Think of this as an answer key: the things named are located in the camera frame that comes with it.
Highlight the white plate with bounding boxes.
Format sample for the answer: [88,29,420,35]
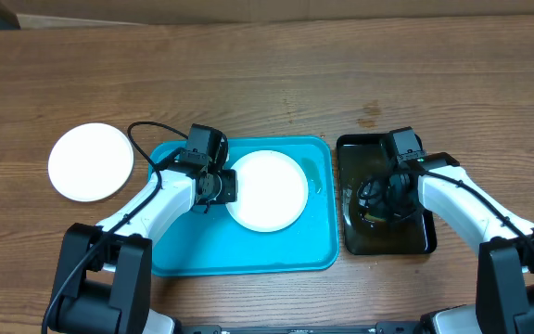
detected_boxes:
[47,122,134,202]
[226,150,309,233]

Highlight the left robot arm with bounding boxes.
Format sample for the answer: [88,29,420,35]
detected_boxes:
[41,169,236,334]

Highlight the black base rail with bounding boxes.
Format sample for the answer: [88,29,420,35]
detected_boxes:
[174,321,431,334]

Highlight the teal plastic tray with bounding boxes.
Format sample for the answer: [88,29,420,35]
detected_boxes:
[152,135,339,277]

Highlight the white plate top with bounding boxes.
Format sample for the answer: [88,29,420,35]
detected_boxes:
[47,122,134,202]

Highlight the green yellow sponge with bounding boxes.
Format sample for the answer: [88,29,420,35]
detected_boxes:
[363,212,386,223]

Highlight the black water tray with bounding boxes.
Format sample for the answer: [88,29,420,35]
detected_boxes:
[337,134,438,255]

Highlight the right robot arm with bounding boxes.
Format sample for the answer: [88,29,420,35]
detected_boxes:
[356,153,534,334]

